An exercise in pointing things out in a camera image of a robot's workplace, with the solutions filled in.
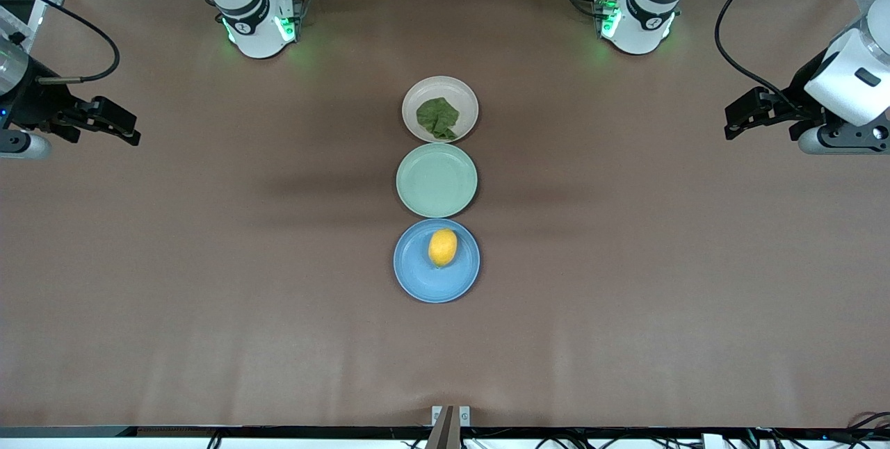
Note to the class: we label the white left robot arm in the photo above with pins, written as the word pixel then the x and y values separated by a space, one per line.
pixel 643 25

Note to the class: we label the yellow lemon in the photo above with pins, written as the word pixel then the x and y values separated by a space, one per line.
pixel 443 247

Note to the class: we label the light green round plate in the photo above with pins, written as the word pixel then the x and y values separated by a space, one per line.
pixel 437 180

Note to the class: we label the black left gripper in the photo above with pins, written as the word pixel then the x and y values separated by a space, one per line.
pixel 800 106

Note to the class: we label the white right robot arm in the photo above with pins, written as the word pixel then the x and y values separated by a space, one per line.
pixel 254 25

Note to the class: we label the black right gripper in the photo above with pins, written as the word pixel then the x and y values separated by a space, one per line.
pixel 33 105

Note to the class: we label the blue round plate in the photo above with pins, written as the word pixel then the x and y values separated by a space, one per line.
pixel 431 282

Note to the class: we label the beige round plate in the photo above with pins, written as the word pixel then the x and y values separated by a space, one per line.
pixel 459 98

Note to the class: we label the green lettuce leaf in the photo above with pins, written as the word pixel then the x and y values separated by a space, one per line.
pixel 437 117

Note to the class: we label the metal table edge bracket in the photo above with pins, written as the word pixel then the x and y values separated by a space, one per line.
pixel 450 428

